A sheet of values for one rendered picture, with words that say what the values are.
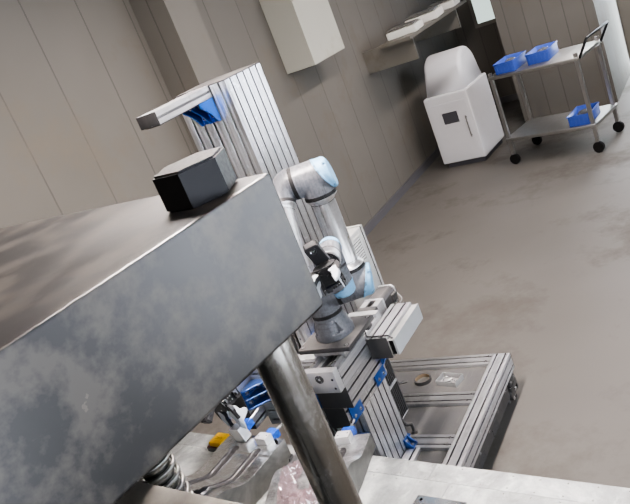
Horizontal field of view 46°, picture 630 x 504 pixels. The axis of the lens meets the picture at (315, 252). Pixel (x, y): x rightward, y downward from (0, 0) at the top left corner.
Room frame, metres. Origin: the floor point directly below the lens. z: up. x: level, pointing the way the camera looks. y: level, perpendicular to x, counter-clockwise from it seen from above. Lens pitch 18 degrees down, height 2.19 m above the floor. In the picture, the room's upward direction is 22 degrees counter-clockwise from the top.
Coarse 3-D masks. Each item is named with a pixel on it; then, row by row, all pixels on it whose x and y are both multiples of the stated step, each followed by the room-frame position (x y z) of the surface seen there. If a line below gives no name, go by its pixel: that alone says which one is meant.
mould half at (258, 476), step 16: (224, 448) 2.31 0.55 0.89; (240, 448) 2.27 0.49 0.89; (256, 448) 2.23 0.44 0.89; (272, 448) 2.19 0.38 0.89; (288, 448) 2.22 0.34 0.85; (208, 464) 2.26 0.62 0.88; (240, 464) 2.18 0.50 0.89; (256, 464) 2.14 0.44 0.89; (272, 464) 2.15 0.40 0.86; (208, 480) 2.14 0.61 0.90; (240, 480) 2.09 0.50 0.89; (256, 480) 2.09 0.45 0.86; (208, 496) 1.99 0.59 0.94; (224, 496) 2.00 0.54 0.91; (240, 496) 2.03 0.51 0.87; (256, 496) 2.07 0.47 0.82
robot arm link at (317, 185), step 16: (320, 160) 2.48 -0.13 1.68; (288, 176) 2.48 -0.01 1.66; (304, 176) 2.47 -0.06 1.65; (320, 176) 2.45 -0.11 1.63; (304, 192) 2.47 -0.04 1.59; (320, 192) 2.46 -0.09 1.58; (320, 208) 2.48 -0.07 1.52; (336, 208) 2.49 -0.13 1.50; (320, 224) 2.50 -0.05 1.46; (336, 224) 2.47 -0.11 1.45; (352, 256) 2.48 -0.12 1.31; (352, 272) 2.46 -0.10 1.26; (368, 272) 2.47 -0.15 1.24; (368, 288) 2.45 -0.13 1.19
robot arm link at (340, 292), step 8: (344, 264) 2.23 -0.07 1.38; (344, 272) 2.22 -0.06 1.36; (344, 280) 2.22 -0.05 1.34; (352, 280) 2.24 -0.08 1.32; (320, 288) 2.23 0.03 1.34; (336, 288) 2.22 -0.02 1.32; (344, 288) 2.22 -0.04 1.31; (352, 288) 2.23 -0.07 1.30; (336, 296) 2.24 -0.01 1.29; (344, 296) 2.22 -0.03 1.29
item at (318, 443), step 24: (288, 360) 0.92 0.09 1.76; (264, 384) 0.93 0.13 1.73; (288, 384) 0.91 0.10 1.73; (288, 408) 0.91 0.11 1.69; (312, 408) 0.92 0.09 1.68; (288, 432) 0.92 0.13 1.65; (312, 432) 0.91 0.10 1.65; (312, 456) 0.91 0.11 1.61; (336, 456) 0.92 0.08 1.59; (312, 480) 0.92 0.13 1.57; (336, 480) 0.91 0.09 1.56
